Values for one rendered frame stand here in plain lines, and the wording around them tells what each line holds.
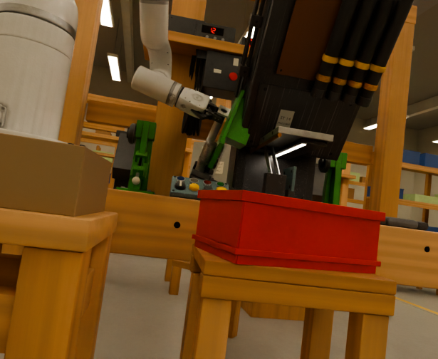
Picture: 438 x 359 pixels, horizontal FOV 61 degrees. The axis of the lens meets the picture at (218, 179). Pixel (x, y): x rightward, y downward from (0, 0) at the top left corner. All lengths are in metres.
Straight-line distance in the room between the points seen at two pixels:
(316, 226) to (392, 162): 1.16
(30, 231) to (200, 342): 0.32
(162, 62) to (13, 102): 0.82
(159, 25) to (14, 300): 0.94
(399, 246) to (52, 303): 0.86
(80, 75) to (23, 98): 1.01
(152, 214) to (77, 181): 0.42
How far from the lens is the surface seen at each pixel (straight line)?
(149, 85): 1.29
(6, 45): 0.65
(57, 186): 0.51
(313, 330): 0.92
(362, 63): 1.16
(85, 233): 0.48
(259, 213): 0.62
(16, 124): 0.62
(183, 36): 1.53
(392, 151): 1.83
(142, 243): 0.91
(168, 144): 1.53
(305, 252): 0.68
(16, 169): 0.53
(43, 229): 0.49
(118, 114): 1.65
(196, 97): 1.29
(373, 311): 0.72
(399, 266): 1.10
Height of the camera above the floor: 0.88
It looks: 5 degrees up
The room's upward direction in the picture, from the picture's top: 7 degrees clockwise
